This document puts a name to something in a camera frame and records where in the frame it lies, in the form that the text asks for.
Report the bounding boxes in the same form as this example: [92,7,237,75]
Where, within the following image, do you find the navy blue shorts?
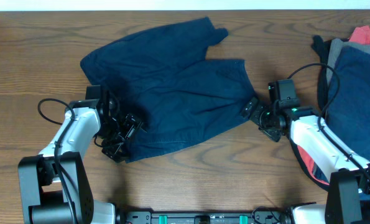
[80,17,256,162]

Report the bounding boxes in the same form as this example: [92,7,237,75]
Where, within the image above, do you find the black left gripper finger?
[101,142,129,163]
[122,113,144,140]

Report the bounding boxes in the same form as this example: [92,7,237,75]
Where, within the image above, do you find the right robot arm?
[241,97,370,223]

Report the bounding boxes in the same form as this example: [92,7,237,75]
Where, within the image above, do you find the pile of folded clothes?
[289,25,370,194]

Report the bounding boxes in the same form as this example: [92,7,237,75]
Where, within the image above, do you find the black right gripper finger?
[261,128,282,142]
[240,97,260,119]

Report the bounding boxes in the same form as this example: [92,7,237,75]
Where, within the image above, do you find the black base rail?
[115,207,294,224]

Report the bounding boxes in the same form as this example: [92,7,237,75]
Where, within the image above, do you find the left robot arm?
[18,85,143,223]

